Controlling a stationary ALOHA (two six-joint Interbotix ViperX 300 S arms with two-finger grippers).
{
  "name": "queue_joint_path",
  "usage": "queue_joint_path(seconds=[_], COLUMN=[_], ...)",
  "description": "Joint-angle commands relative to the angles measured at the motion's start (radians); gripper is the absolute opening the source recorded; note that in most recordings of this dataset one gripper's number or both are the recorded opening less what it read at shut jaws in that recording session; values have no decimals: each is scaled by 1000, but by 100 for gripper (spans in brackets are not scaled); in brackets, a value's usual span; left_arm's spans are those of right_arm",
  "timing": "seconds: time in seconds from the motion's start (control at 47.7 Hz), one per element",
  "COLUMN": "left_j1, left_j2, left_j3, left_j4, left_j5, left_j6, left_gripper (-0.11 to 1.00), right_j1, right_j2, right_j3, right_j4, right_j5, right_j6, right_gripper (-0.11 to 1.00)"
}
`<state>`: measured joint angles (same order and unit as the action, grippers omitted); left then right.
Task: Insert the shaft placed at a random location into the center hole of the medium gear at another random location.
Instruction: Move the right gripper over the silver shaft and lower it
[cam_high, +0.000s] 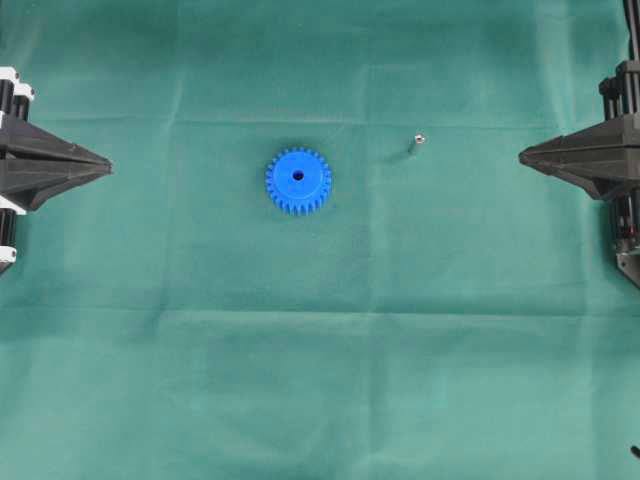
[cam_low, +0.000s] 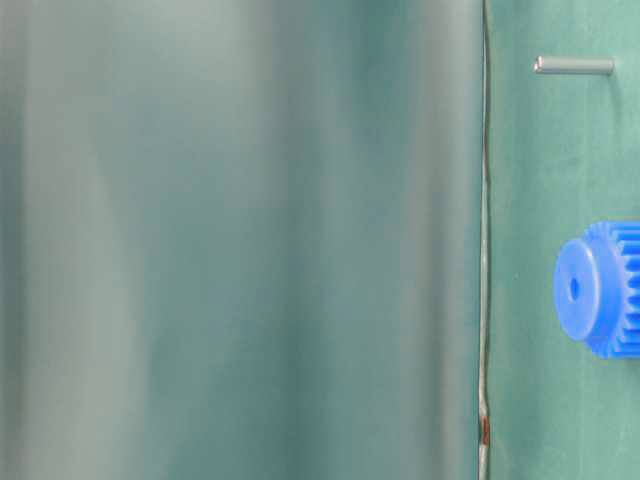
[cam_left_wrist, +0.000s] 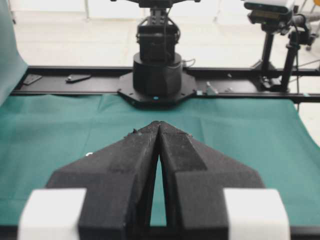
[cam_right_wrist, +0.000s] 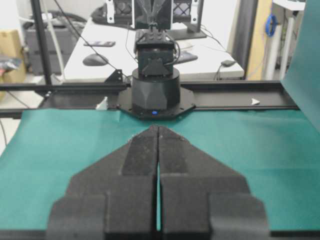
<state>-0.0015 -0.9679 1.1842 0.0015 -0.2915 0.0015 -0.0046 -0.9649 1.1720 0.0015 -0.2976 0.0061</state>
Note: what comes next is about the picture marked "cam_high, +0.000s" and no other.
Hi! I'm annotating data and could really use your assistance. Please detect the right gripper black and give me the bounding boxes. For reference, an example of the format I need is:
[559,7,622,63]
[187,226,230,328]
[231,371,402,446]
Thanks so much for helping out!
[518,58,640,290]

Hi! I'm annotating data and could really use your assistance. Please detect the green table cloth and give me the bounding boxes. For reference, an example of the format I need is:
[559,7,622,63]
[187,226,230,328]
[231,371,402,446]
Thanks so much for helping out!
[1,1,639,479]

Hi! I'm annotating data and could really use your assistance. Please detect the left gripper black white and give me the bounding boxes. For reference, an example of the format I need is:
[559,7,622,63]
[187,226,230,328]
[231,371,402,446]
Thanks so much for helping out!
[0,65,114,275]

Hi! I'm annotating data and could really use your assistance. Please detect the black cable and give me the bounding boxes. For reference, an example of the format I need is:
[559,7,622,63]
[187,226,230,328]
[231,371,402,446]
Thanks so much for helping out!
[622,0,640,64]

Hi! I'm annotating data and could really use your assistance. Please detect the blue plastic gear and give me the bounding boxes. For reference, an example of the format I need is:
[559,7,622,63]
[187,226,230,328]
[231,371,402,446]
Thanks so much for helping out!
[265,147,333,216]

